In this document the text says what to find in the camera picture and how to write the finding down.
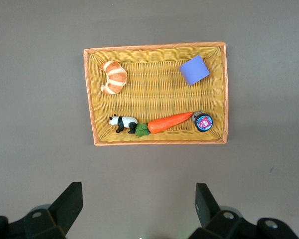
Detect purple foam cube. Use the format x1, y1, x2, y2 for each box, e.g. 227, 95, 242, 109
178, 55, 210, 86

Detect black white toy panda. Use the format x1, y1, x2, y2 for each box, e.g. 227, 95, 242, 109
108, 114, 139, 134

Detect brown table cover cloth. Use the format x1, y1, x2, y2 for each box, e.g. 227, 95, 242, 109
0, 0, 299, 239

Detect toy croissant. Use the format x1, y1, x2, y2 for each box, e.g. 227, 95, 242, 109
99, 60, 128, 95

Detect orange toy carrot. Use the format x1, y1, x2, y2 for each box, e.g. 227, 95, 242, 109
135, 112, 194, 138

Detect orange rimmed yellow wicker basket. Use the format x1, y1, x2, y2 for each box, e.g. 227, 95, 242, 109
83, 41, 229, 147

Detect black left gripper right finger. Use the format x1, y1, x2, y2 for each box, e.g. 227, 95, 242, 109
188, 183, 299, 239

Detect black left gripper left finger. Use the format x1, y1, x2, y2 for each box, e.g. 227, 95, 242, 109
0, 182, 84, 239

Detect small jar with blue lid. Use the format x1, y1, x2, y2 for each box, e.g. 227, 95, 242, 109
191, 110, 214, 132

